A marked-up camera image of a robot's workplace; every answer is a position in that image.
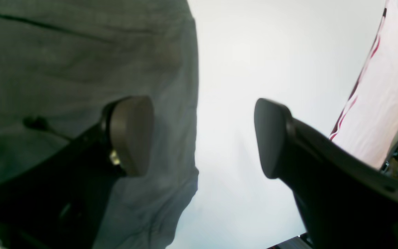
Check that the pink white striped cloth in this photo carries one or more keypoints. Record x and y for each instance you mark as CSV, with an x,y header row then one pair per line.
x,y
368,125

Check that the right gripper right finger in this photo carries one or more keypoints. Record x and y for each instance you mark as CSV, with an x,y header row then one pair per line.
x,y
344,204

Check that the grey T-shirt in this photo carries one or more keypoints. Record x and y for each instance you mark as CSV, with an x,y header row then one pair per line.
x,y
62,61

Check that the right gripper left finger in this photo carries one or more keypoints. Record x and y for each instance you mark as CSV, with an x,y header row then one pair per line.
x,y
60,203

